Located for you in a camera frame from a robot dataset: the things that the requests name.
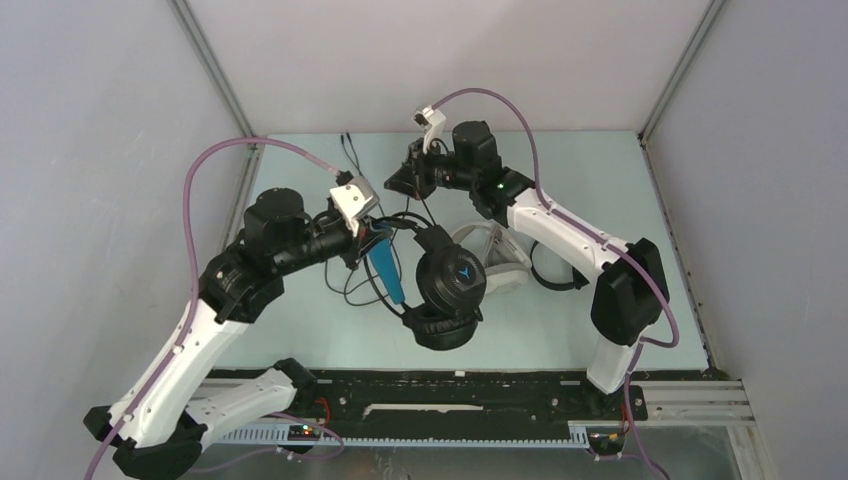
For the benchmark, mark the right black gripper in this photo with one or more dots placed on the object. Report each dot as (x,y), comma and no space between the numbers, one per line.
(411,176)

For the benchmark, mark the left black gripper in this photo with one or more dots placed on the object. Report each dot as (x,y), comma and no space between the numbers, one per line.
(355,246)

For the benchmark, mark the white headphones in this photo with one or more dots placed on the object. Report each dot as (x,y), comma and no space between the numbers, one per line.
(506,264)

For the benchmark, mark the black blue headphones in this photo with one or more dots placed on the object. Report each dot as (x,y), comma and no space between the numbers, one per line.
(450,279)

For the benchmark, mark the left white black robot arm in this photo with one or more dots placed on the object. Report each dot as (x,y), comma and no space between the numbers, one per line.
(158,430)

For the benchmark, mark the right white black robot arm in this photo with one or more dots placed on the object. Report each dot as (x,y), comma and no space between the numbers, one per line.
(630,289)

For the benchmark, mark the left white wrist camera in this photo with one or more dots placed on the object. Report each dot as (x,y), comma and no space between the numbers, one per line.
(354,198)

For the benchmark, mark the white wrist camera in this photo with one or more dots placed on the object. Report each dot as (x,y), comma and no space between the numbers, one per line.
(354,198)
(432,122)

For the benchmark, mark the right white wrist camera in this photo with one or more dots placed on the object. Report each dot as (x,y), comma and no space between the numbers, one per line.
(432,122)

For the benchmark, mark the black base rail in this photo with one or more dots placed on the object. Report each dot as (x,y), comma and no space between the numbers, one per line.
(470,406)

